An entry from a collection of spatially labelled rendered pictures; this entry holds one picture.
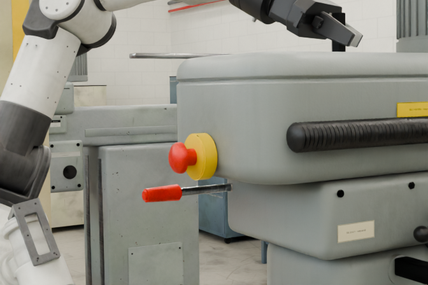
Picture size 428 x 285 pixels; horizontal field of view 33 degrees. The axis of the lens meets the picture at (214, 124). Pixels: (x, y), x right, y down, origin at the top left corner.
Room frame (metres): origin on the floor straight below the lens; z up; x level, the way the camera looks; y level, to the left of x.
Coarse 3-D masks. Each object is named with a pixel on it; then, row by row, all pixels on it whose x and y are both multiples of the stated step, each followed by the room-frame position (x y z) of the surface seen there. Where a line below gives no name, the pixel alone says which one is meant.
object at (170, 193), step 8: (176, 184) 1.00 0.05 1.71; (216, 184) 1.04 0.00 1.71; (224, 184) 1.04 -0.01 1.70; (144, 192) 0.98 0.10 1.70; (152, 192) 0.98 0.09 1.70; (160, 192) 0.98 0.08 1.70; (168, 192) 0.99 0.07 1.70; (176, 192) 0.99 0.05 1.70; (184, 192) 1.00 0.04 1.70; (192, 192) 1.01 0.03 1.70; (200, 192) 1.02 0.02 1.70; (208, 192) 1.03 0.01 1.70; (216, 192) 1.03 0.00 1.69; (152, 200) 0.98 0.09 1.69; (160, 200) 0.99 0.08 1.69; (168, 200) 0.99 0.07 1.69; (176, 200) 1.00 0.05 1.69
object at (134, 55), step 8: (136, 56) 0.97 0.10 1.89; (144, 56) 0.97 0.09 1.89; (152, 56) 0.98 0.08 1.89; (160, 56) 0.99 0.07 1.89; (168, 56) 0.99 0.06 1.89; (176, 56) 1.00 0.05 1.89; (184, 56) 1.00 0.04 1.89; (192, 56) 1.01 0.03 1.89; (200, 56) 1.02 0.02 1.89; (208, 56) 1.02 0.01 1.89
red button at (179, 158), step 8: (176, 144) 0.89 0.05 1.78; (184, 144) 0.89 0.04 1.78; (176, 152) 0.88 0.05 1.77; (184, 152) 0.88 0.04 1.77; (192, 152) 0.90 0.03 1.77; (176, 160) 0.88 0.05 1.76; (184, 160) 0.88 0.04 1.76; (192, 160) 0.89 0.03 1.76; (176, 168) 0.88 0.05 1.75; (184, 168) 0.88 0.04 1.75
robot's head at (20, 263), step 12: (36, 216) 0.95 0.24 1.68; (12, 228) 0.93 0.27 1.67; (36, 228) 0.94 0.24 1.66; (12, 240) 0.94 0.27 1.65; (36, 240) 0.93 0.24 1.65; (12, 252) 0.99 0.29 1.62; (24, 252) 0.93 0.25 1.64; (48, 252) 0.93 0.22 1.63; (0, 264) 0.96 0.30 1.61; (12, 264) 0.95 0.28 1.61; (24, 264) 0.91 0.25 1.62; (48, 264) 0.92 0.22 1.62; (60, 264) 0.93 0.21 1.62; (0, 276) 0.95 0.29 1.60; (12, 276) 0.95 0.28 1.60; (24, 276) 0.91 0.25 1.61; (36, 276) 0.91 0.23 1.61; (48, 276) 0.91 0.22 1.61; (60, 276) 0.91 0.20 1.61
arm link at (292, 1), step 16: (240, 0) 1.07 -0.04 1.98; (256, 0) 1.05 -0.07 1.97; (272, 0) 1.05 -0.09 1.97; (288, 0) 1.02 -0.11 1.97; (304, 0) 1.00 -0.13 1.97; (320, 0) 1.03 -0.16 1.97; (256, 16) 1.07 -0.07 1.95; (272, 16) 1.04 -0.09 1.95; (288, 16) 1.00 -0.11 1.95; (304, 16) 0.99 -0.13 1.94; (304, 32) 1.02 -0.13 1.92
